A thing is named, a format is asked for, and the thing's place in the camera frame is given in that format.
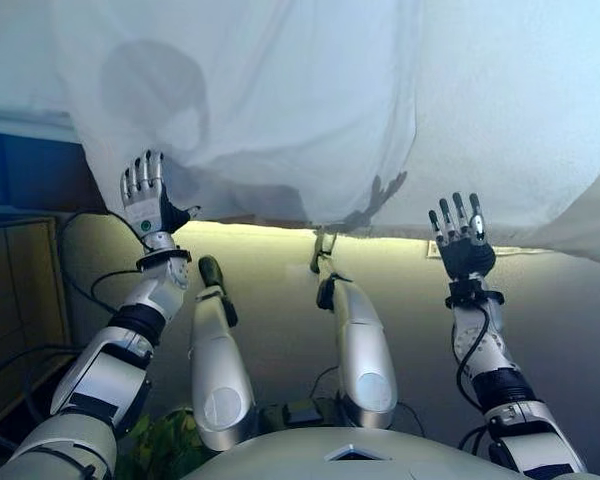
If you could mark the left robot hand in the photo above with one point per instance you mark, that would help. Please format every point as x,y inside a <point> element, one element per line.
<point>145,205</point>

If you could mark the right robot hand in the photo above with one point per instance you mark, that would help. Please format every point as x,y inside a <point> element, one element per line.
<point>462,255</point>

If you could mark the white duvet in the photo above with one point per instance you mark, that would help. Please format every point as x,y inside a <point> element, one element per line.
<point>330,100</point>

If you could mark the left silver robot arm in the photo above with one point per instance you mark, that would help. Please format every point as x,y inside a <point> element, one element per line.
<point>100,370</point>

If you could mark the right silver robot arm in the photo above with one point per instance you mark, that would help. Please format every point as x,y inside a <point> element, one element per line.
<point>505,390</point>

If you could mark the right silver robot leg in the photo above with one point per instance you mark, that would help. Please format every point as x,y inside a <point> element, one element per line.
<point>365,360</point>

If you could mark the silver robot leg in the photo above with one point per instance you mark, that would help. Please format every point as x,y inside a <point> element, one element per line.
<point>220,380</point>
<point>365,360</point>

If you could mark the tan wooden nightstand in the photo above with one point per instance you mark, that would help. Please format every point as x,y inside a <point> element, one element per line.
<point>20,310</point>

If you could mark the left silver robot leg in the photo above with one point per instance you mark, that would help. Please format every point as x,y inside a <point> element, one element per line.
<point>220,380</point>

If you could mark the grey robot torso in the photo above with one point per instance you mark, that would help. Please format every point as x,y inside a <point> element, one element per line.
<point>350,455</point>

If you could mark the green leafy plant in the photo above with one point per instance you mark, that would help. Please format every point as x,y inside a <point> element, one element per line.
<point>165,445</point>

